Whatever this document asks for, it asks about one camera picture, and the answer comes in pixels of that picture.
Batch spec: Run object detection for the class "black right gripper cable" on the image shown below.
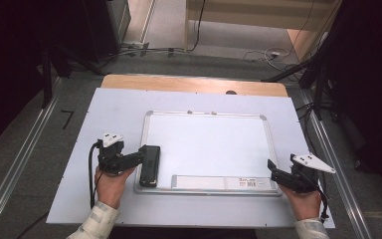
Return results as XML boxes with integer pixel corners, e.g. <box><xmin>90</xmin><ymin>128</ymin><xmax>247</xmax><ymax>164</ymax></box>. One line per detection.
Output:
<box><xmin>302</xmin><ymin>172</ymin><xmax>330</xmax><ymax>223</ymax></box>

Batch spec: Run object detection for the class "metal floor rail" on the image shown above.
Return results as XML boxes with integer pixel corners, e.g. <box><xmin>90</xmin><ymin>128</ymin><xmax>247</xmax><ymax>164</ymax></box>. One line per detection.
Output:
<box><xmin>0</xmin><ymin>77</ymin><xmax>65</xmax><ymax>239</ymax></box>
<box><xmin>298</xmin><ymin>89</ymin><xmax>375</xmax><ymax>239</ymax></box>

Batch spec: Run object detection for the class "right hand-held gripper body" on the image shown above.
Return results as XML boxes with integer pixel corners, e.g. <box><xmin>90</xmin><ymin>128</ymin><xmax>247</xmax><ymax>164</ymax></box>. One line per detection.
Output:
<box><xmin>286</xmin><ymin>152</ymin><xmax>337</xmax><ymax>194</ymax></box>

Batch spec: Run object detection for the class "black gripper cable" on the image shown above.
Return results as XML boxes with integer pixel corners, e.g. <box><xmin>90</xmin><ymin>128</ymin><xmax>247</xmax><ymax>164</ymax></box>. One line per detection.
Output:
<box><xmin>302</xmin><ymin>172</ymin><xmax>330</xmax><ymax>223</ymax></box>
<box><xmin>88</xmin><ymin>140</ymin><xmax>105</xmax><ymax>210</ymax></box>

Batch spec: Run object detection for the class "white whiteboard with metal frame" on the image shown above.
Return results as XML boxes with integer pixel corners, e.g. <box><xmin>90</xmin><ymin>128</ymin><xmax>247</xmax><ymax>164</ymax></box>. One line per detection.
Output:
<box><xmin>132</xmin><ymin>110</ymin><xmax>284</xmax><ymax>197</ymax></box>

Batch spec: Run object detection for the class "black cable beside table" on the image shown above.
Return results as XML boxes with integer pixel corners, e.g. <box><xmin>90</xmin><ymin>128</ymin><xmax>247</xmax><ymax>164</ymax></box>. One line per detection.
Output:
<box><xmin>295</xmin><ymin>102</ymin><xmax>316</xmax><ymax>157</ymax></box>

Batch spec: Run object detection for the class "dark curtain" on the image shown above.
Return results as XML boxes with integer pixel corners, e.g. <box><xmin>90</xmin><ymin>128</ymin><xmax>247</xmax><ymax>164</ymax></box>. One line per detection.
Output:
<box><xmin>324</xmin><ymin>0</ymin><xmax>382</xmax><ymax>203</ymax></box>
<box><xmin>0</xmin><ymin>0</ymin><xmax>84</xmax><ymax>157</ymax></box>

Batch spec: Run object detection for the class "black floor cable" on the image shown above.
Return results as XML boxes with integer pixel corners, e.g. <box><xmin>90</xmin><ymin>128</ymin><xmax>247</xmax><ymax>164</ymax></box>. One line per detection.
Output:
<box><xmin>15</xmin><ymin>211</ymin><xmax>50</xmax><ymax>239</ymax></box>

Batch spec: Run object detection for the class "black cabinet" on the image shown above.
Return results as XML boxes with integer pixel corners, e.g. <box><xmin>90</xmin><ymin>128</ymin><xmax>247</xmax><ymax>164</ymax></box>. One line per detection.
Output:
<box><xmin>79</xmin><ymin>0</ymin><xmax>132</xmax><ymax>64</ymax></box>

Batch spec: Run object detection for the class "black whiteboard eraser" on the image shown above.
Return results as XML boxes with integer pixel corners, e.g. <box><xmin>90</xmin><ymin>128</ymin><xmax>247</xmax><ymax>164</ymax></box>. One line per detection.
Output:
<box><xmin>138</xmin><ymin>144</ymin><xmax>162</xmax><ymax>188</ymax></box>

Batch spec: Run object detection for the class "black metal stand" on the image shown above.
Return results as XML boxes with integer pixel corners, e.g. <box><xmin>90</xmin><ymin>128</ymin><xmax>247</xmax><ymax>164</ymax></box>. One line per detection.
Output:
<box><xmin>261</xmin><ymin>49</ymin><xmax>332</xmax><ymax>121</ymax></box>
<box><xmin>40</xmin><ymin>41</ymin><xmax>106</xmax><ymax>110</ymax></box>

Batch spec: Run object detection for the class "beige wooden shelf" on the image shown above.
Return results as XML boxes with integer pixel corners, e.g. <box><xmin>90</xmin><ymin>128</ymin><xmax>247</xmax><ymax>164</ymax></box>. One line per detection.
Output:
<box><xmin>183</xmin><ymin>0</ymin><xmax>343</xmax><ymax>63</ymax></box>

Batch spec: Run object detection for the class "grey power strip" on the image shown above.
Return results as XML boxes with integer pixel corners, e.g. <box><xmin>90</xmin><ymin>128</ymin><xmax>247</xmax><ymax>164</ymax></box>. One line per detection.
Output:
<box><xmin>120</xmin><ymin>40</ymin><xmax>150</xmax><ymax>57</ymax></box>

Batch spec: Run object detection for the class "white coiled cable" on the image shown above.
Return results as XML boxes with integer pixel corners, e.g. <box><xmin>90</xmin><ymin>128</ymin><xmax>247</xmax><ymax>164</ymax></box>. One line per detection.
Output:
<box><xmin>243</xmin><ymin>46</ymin><xmax>291</xmax><ymax>65</ymax></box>

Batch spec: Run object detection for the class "bundle of dark floor cables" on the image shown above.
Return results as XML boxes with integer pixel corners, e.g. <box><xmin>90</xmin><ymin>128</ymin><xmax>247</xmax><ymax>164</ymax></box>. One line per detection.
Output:
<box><xmin>97</xmin><ymin>45</ymin><xmax>187</xmax><ymax>66</ymax></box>

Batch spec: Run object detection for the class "person's left hand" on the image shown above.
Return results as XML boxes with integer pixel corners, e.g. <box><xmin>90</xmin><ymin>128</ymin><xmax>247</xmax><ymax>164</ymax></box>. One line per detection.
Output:
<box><xmin>94</xmin><ymin>164</ymin><xmax>137</xmax><ymax>210</ymax></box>

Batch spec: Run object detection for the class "white label strip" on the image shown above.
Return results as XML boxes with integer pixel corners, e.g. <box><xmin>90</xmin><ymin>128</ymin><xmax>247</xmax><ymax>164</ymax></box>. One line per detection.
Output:
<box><xmin>170</xmin><ymin>174</ymin><xmax>279</xmax><ymax>193</ymax></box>

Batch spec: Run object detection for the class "person's right hand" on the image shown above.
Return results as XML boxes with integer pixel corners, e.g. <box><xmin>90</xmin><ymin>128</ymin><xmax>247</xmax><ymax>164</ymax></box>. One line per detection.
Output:
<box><xmin>278</xmin><ymin>183</ymin><xmax>323</xmax><ymax>222</ymax></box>

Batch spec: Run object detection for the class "wooden table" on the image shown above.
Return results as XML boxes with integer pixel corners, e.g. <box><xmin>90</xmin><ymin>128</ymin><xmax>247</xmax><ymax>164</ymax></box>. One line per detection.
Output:
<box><xmin>99</xmin><ymin>73</ymin><xmax>289</xmax><ymax>99</ymax></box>

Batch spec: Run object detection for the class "black hanging cable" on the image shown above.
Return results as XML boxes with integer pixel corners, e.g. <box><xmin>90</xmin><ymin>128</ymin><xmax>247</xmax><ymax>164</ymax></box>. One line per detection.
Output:
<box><xmin>183</xmin><ymin>0</ymin><xmax>208</xmax><ymax>53</ymax></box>

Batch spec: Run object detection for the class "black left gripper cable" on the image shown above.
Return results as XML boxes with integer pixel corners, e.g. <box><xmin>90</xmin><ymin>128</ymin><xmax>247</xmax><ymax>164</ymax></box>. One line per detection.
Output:
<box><xmin>88</xmin><ymin>140</ymin><xmax>105</xmax><ymax>210</ymax></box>

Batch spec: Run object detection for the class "white table cover board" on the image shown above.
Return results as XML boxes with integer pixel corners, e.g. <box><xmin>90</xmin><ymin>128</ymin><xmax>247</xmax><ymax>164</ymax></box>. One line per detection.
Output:
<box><xmin>45</xmin><ymin>87</ymin><xmax>336</xmax><ymax>230</ymax></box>

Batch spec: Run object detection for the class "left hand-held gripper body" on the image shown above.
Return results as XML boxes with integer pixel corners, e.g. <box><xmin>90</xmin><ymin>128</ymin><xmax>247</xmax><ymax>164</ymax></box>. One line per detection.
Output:
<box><xmin>96</xmin><ymin>131</ymin><xmax>137</xmax><ymax>176</ymax></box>

